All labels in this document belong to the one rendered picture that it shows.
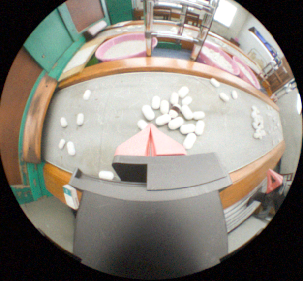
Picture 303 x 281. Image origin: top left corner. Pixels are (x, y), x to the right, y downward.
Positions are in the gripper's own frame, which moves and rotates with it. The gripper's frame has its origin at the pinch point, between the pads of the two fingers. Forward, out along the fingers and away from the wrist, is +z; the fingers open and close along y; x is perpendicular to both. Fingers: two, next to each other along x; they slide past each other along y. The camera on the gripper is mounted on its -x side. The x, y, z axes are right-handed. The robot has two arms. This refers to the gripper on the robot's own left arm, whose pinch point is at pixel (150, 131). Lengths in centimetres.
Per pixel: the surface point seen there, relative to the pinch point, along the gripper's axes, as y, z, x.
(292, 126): -495, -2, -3
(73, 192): 18.8, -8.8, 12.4
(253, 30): -73, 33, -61
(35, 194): 40.6, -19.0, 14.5
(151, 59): -0.5, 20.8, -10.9
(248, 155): -34.2, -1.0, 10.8
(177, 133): -5.9, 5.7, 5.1
